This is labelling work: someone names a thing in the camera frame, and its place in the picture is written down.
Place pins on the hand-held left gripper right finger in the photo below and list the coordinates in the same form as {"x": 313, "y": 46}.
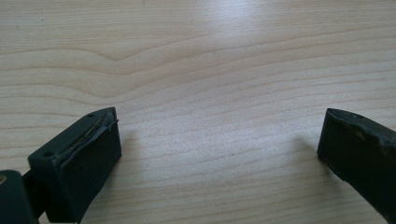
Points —
{"x": 358, "y": 149}

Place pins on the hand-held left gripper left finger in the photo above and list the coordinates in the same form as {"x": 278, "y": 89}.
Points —
{"x": 77, "y": 165}

